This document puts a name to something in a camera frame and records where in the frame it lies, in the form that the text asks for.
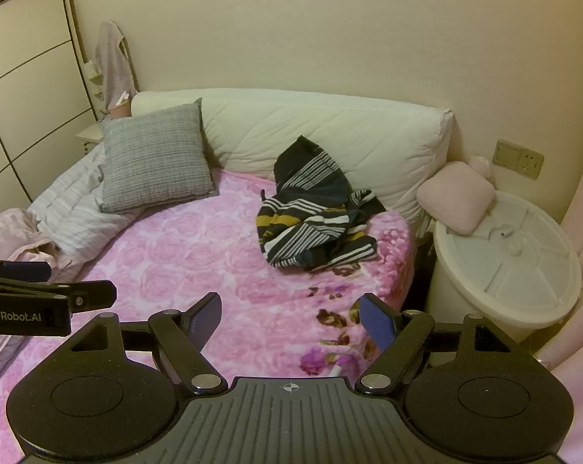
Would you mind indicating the pink curtain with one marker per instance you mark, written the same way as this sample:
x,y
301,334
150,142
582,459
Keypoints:
x,y
581,299

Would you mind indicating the grey checked pillow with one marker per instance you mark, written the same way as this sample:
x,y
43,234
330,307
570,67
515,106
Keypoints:
x,y
156,154

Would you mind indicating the small white wall shelf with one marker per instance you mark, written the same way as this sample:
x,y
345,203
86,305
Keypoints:
x,y
94,82

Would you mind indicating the white striped duvet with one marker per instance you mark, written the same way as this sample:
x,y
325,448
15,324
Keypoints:
x,y
79,212

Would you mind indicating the hanging pink garment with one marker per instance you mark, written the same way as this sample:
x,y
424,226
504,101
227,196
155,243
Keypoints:
x,y
115,63

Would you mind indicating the white quilted headboard cushion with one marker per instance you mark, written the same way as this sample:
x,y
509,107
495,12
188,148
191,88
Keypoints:
x,y
368,145

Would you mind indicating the white nightstand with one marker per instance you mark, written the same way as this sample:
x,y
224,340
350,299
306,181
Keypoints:
x,y
91,133

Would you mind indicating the white round lidded bin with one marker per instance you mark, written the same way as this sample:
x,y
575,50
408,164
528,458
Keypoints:
x,y
508,275

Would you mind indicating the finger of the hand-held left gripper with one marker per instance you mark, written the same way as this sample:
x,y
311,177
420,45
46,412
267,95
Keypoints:
x,y
25,268
93,295

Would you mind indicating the wall socket plate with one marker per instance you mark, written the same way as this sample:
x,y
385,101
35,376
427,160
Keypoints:
x,y
518,159

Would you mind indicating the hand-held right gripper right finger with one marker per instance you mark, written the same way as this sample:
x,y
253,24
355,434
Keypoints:
x,y
378,321

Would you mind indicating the light pink quilt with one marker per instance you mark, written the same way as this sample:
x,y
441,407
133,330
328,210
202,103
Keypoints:
x,y
11,237

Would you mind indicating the small pink cushion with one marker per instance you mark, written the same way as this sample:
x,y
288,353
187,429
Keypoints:
x,y
453,198

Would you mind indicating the pink floral blanket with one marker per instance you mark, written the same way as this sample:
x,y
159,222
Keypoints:
x,y
185,251

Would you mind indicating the small pink box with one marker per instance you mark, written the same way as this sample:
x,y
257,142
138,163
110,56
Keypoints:
x,y
119,112

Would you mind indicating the striped dark knit garment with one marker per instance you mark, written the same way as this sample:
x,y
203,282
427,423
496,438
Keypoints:
x,y
310,222

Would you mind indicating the cream wardrobe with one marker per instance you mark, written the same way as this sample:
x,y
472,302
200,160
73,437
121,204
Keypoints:
x,y
25,82

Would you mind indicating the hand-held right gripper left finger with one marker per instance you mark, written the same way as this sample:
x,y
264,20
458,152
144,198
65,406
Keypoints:
x,y
207,318

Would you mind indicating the pink plush toy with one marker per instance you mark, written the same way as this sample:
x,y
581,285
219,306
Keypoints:
x,y
482,167

